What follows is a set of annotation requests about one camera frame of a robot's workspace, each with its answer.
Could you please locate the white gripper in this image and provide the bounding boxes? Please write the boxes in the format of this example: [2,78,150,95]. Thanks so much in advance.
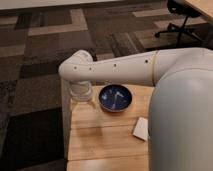
[70,81,93,102]

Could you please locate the dark blue ceramic bowl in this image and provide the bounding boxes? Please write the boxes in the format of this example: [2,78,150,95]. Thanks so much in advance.
[98,84,132,113]

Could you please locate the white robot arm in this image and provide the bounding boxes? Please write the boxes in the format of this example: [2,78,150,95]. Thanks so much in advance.
[59,47,213,171]

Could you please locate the white rectangular box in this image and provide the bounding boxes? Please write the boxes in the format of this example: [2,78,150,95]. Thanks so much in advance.
[133,117,149,141]

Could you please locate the black office chair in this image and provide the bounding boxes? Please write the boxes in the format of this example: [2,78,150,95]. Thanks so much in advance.
[154,0,208,47]

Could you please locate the wooden desk in background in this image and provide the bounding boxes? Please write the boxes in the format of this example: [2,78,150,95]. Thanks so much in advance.
[184,0,213,22]

